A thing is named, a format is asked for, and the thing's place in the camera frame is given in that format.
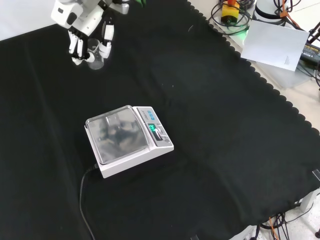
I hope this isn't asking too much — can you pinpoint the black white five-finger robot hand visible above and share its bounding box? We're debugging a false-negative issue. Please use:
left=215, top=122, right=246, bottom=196
left=51, top=0, right=116, bottom=66

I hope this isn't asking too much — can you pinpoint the clear glass beaker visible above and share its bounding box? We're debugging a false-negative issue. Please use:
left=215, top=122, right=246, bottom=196
left=86, top=38, right=105, bottom=71

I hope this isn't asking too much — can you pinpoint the white electronic balance steel pan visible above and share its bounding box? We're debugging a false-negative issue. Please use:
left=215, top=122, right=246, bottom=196
left=84, top=104, right=175, bottom=179

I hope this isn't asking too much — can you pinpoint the yellow emergency stop button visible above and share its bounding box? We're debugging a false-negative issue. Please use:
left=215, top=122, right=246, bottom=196
left=221, top=0, right=242, bottom=26

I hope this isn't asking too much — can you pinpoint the black table cloth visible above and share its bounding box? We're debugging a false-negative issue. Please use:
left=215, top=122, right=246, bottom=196
left=0, top=0, right=320, bottom=240

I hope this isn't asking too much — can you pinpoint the white cylindrical base black band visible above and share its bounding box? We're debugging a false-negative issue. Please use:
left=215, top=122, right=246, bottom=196
left=251, top=0, right=289, bottom=26

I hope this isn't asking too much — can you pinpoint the pale board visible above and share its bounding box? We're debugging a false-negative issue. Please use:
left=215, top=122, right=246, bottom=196
left=240, top=19, right=311, bottom=72

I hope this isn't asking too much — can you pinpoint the black yellow power adapter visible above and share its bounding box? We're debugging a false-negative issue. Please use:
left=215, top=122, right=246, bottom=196
left=299, top=42, right=320, bottom=66

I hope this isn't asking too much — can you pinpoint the black tripod leg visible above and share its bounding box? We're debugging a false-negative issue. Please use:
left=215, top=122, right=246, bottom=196
left=306, top=21, right=320, bottom=44

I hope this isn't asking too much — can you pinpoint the white table leg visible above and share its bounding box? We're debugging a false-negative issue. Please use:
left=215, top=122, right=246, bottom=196
left=299, top=189, right=320, bottom=211

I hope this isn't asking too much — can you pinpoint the black looped cable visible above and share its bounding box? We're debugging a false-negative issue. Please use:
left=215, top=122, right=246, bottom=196
left=209, top=0, right=254, bottom=35

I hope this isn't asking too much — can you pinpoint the black balance power cable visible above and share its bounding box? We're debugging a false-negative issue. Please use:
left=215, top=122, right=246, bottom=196
left=79, top=163, right=101, bottom=240

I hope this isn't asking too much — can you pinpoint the orange cable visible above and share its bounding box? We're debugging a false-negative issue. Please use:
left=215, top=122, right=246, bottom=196
left=279, top=9, right=302, bottom=30

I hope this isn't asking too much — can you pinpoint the black cable bundle under bench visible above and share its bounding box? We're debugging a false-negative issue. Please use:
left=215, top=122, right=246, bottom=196
left=253, top=211, right=315, bottom=240

